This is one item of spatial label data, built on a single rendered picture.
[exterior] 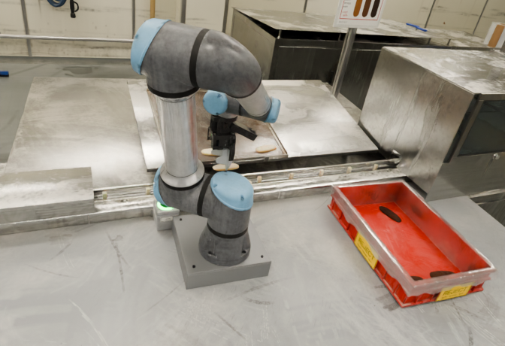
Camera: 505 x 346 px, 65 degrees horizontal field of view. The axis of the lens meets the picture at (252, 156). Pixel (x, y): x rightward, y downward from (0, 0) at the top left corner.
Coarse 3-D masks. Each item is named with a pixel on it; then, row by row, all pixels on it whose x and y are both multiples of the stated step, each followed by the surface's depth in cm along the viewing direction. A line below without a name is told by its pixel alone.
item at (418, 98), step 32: (384, 64) 177; (416, 64) 160; (448, 64) 167; (480, 64) 176; (384, 96) 179; (416, 96) 162; (448, 96) 148; (480, 96) 139; (384, 128) 180; (416, 128) 163; (448, 128) 149; (416, 160) 164; (448, 160) 154; (480, 160) 161; (448, 192) 165; (480, 192) 174
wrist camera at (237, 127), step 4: (232, 124) 132; (236, 124) 133; (240, 124) 136; (232, 128) 133; (236, 128) 133; (240, 128) 134; (244, 128) 136; (248, 128) 138; (240, 132) 135; (244, 132) 135; (248, 132) 136; (252, 132) 137; (244, 136) 136; (248, 136) 137; (252, 136) 137; (256, 136) 138; (252, 140) 138
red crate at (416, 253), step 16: (336, 208) 144; (368, 208) 152; (400, 208) 155; (368, 224) 143; (384, 224) 145; (400, 224) 146; (352, 240) 134; (384, 240) 137; (400, 240) 138; (416, 240) 140; (400, 256) 131; (416, 256) 132; (432, 256) 133; (384, 272) 120; (416, 272) 126; (400, 288) 114; (480, 288) 123; (400, 304) 113; (416, 304) 114
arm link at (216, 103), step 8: (208, 96) 113; (216, 96) 112; (224, 96) 113; (208, 104) 114; (216, 104) 113; (224, 104) 113; (232, 104) 114; (208, 112) 116; (216, 112) 114; (232, 112) 116
